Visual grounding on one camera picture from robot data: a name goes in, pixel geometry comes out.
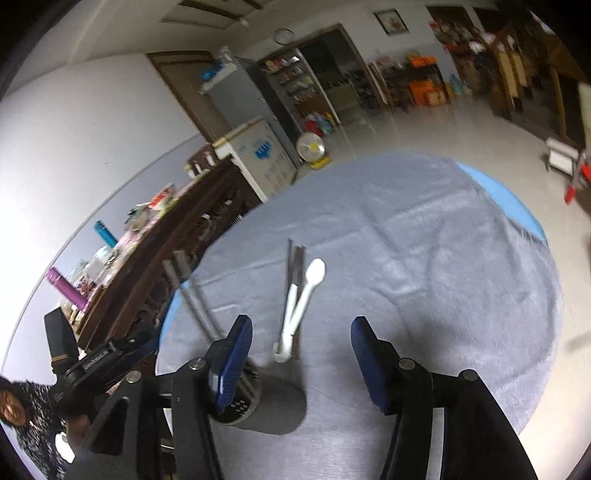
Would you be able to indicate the white chest freezer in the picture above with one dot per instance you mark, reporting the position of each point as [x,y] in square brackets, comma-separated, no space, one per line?
[261,154]

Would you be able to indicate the person's body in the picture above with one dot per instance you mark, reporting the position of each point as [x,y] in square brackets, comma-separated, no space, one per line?
[27,415]

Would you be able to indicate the glass door display fridge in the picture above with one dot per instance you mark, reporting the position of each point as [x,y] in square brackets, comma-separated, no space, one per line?
[295,87]

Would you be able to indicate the grey refrigerator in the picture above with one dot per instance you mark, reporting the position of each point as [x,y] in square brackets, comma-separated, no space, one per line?
[240,99]

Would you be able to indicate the framed wall picture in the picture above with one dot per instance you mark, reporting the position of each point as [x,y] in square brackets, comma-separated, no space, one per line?
[391,21]

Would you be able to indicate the dark wooden cabinet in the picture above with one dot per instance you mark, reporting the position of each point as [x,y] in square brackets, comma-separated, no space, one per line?
[152,263]

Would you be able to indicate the shelf with orange boxes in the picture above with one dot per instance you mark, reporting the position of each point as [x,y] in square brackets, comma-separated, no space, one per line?
[422,83]

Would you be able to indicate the dark perforated utensil holder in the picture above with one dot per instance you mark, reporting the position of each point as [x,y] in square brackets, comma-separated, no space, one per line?
[277,406]

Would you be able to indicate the person's left hand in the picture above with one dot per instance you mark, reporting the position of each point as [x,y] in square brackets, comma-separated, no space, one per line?
[79,427]

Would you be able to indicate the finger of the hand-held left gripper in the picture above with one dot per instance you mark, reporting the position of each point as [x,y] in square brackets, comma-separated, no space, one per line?
[141,344]

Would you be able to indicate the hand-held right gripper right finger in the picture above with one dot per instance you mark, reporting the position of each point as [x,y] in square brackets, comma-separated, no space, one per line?
[369,364]

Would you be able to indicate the grey fleece table cloth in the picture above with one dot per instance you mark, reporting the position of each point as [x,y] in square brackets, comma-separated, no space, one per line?
[415,258]

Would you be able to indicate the wooden furniture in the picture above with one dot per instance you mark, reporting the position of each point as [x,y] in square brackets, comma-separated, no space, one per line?
[517,64]

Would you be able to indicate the white plastic spoon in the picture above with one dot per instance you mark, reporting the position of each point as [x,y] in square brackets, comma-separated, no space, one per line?
[315,271]
[282,350]

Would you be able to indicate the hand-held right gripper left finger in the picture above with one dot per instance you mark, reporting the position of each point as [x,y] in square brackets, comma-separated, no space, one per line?
[233,360]

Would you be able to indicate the brown wooden door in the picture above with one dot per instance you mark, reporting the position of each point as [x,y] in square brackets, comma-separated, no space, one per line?
[184,92]

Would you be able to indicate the blue bottle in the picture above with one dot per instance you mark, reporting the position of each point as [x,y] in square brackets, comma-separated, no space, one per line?
[106,233]

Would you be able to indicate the black box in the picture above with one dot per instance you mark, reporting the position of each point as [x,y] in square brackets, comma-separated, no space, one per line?
[60,341]

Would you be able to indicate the round wall clock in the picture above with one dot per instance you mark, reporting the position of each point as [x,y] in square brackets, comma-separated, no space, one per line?
[284,34]

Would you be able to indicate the purple bottle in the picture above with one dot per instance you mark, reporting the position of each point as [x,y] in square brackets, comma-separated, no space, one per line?
[67,288]

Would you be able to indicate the white step stool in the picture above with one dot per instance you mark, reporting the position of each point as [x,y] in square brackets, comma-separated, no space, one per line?
[561,156]

